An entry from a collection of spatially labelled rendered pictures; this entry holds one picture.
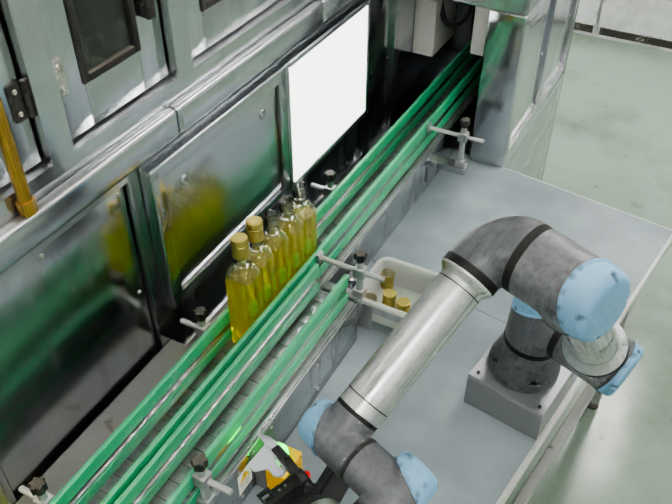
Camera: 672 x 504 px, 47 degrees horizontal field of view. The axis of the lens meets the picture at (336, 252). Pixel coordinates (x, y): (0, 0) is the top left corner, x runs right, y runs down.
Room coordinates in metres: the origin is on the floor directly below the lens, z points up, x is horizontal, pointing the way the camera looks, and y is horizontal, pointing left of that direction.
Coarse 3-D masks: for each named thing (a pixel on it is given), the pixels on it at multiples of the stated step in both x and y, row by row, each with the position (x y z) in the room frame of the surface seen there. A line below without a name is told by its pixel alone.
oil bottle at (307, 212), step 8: (296, 208) 1.35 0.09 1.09; (304, 208) 1.35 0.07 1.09; (312, 208) 1.36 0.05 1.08; (304, 216) 1.34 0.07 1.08; (312, 216) 1.36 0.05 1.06; (304, 224) 1.33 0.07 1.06; (312, 224) 1.36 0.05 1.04; (304, 232) 1.33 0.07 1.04; (312, 232) 1.36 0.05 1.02; (304, 240) 1.33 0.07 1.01; (312, 240) 1.35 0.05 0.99; (312, 248) 1.35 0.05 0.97
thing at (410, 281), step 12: (384, 264) 1.46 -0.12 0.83; (396, 264) 1.46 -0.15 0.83; (408, 264) 1.45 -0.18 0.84; (384, 276) 1.46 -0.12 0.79; (396, 276) 1.45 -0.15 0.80; (408, 276) 1.44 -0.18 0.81; (420, 276) 1.43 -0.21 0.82; (432, 276) 1.41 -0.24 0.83; (372, 288) 1.41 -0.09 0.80; (396, 288) 1.44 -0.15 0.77; (408, 288) 1.43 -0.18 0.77; (420, 288) 1.42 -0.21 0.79; (372, 300) 1.32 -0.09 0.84; (396, 300) 1.39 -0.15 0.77; (396, 312) 1.28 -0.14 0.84
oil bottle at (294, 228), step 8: (296, 216) 1.32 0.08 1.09; (280, 224) 1.30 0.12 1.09; (288, 224) 1.29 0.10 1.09; (296, 224) 1.30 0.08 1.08; (288, 232) 1.28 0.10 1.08; (296, 232) 1.29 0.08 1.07; (296, 240) 1.29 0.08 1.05; (296, 248) 1.29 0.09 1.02; (304, 248) 1.32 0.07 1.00; (296, 256) 1.29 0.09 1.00; (304, 256) 1.32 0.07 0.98; (296, 264) 1.29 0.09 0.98; (296, 272) 1.29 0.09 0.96
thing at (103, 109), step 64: (0, 0) 1.01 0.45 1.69; (64, 0) 1.12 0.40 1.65; (128, 0) 1.23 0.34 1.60; (192, 0) 1.38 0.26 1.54; (256, 0) 1.56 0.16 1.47; (320, 0) 1.74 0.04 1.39; (384, 0) 2.11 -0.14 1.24; (0, 64) 0.99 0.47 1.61; (64, 64) 1.09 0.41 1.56; (128, 64) 1.21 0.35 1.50; (192, 64) 1.33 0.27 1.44; (256, 64) 1.48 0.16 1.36; (384, 64) 2.12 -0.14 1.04; (64, 128) 1.04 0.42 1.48; (128, 128) 1.16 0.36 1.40; (384, 128) 2.14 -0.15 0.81; (0, 192) 0.94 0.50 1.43; (64, 192) 0.99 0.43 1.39; (128, 192) 1.14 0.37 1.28; (320, 192) 1.77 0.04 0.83; (0, 256) 0.86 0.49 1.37; (64, 256) 0.99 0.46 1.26; (128, 256) 1.12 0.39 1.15; (0, 320) 0.86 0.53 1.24; (64, 320) 0.96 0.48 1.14; (128, 320) 1.09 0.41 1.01; (192, 320) 1.23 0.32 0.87; (0, 384) 0.83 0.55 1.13; (64, 384) 0.93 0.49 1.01; (0, 448) 0.79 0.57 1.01; (64, 448) 0.89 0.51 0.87
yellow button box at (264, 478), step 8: (288, 448) 0.92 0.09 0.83; (296, 456) 0.90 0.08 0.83; (296, 464) 0.89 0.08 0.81; (256, 472) 0.88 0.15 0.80; (264, 472) 0.87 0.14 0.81; (256, 480) 0.88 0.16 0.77; (264, 480) 0.87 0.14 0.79; (272, 480) 0.86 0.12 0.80; (280, 480) 0.85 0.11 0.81; (264, 488) 0.87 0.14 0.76; (272, 488) 0.86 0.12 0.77
